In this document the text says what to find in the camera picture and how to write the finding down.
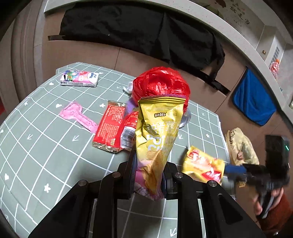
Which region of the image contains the tissue pack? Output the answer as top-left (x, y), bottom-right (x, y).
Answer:
top-left (60, 70), bottom-right (99, 87)

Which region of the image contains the green checked tablecloth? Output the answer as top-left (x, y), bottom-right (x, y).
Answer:
top-left (1, 62), bottom-right (230, 237)

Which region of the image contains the black cloth on cabinet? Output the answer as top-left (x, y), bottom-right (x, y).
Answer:
top-left (48, 1), bottom-right (229, 94)

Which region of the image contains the red plastic bag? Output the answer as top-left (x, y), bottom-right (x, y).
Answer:
top-left (132, 66), bottom-right (191, 113)

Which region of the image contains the crumpled white tissue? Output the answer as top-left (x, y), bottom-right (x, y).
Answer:
top-left (123, 81), bottom-right (133, 95)

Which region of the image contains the purple wrapper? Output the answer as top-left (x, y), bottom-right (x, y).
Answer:
top-left (124, 97), bottom-right (139, 116)

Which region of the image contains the red snack wrapper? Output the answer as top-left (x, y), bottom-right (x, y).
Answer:
top-left (92, 101), bottom-right (139, 153)

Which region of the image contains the right hand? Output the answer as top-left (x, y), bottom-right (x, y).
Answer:
top-left (253, 187), bottom-right (285, 215)

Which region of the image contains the yellow trash bag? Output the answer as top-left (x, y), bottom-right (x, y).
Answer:
top-left (225, 127), bottom-right (259, 166)

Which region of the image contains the yellow red snack packet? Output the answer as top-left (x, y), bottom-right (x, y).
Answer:
top-left (182, 146), bottom-right (225, 185)

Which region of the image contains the pink plastic wrapper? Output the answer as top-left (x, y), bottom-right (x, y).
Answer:
top-left (60, 102), bottom-right (98, 133)

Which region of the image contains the yellow potato chip bag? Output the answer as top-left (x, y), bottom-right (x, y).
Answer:
top-left (134, 96), bottom-right (186, 201)

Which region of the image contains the blue towel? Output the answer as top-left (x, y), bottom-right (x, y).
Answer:
top-left (232, 68), bottom-right (277, 126)

